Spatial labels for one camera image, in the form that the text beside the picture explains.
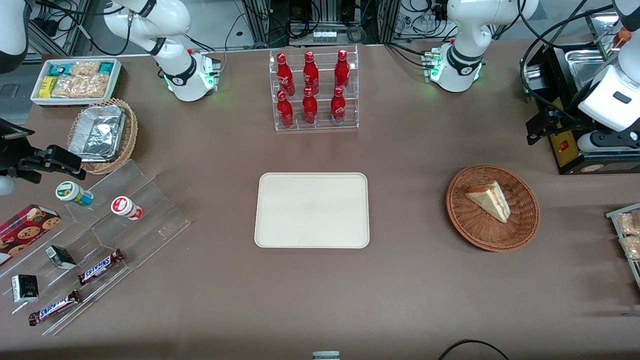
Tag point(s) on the small grey device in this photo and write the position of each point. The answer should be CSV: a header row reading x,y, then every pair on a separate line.
x,y
326,355

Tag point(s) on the aluminium foil container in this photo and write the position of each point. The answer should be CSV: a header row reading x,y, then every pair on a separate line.
x,y
97,132

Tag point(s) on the clear acrylic stepped shelf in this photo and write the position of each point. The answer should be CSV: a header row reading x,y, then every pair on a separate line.
x,y
150,210

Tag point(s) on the white rectangular snack bin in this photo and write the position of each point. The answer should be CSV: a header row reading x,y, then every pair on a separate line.
x,y
116,80

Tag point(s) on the small black chocolate box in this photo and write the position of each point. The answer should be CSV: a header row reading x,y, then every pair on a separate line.
x,y
25,288
61,257

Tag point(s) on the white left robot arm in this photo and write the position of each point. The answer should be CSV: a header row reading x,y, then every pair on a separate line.
x,y
465,30

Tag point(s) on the red plaid cookie box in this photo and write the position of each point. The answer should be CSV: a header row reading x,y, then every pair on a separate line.
x,y
25,232

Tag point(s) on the clear pastry packet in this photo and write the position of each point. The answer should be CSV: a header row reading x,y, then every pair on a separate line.
x,y
632,247
629,223

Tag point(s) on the red cola bottle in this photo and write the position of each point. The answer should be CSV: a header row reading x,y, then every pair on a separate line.
x,y
310,109
342,70
338,107
310,72
285,111
284,72

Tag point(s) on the cream plastic tray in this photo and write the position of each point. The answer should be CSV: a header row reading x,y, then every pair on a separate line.
x,y
310,212

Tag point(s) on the light tan wicker basket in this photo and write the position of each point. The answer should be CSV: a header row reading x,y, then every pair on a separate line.
x,y
131,135

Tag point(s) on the triangular sandwich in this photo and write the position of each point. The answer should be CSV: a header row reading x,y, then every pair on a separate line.
x,y
492,201

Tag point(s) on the black metal countertop appliance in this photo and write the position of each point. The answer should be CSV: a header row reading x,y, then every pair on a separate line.
x,y
590,162

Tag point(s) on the brown Snickers bar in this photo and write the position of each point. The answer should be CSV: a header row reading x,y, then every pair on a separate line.
x,y
100,267
54,307

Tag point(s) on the teal snack packet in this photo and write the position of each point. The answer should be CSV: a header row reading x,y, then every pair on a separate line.
x,y
61,69
106,67

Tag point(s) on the green lidded yoghurt cup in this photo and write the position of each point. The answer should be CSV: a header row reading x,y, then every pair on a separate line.
x,y
72,192

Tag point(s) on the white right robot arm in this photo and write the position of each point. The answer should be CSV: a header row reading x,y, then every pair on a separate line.
x,y
160,22

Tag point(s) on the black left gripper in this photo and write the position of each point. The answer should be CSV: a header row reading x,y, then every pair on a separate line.
x,y
564,121

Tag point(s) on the clear cracker packet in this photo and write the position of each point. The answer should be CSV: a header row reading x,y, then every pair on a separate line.
x,y
80,86
85,68

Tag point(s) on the clear acrylic bottle rack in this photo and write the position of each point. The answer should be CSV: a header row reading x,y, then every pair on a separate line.
x,y
322,127

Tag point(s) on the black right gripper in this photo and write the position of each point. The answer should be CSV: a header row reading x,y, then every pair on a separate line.
x,y
11,156

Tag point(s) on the yellow snack packet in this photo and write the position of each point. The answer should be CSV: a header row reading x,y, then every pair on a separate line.
x,y
48,86

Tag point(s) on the metal tray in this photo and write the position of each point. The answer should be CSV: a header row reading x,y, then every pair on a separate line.
x,y
634,270

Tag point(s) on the white power strip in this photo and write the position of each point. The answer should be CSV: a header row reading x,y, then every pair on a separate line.
x,y
324,35

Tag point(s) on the red lidded yoghurt cup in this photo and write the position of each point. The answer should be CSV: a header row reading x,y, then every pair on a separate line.
x,y
125,207

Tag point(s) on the brown round wicker basket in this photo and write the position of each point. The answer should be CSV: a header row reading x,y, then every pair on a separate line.
x,y
470,225

